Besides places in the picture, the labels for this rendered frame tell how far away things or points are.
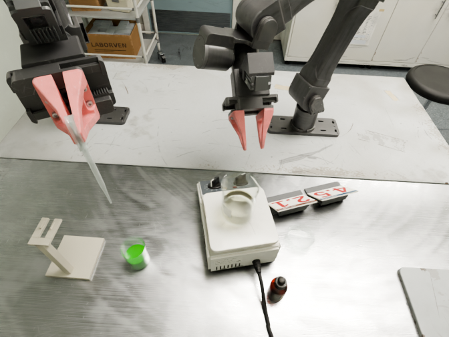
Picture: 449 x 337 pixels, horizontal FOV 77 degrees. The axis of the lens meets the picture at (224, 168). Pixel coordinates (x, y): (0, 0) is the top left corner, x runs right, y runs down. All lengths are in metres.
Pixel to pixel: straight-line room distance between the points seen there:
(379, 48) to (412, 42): 0.27
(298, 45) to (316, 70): 2.22
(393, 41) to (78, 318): 3.05
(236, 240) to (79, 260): 0.30
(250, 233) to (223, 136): 0.35
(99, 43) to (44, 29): 2.31
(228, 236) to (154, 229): 0.18
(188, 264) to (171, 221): 0.10
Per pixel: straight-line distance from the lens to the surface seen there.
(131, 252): 0.57
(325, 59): 0.71
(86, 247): 0.62
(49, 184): 0.77
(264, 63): 0.49
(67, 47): 0.41
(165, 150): 0.75
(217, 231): 0.50
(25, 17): 0.37
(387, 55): 3.22
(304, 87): 0.73
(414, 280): 0.66
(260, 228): 0.51
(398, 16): 3.08
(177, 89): 0.95
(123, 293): 0.57
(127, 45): 2.63
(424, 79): 1.87
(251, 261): 0.54
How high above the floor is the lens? 1.43
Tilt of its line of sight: 49 degrees down
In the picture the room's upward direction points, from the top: 3 degrees clockwise
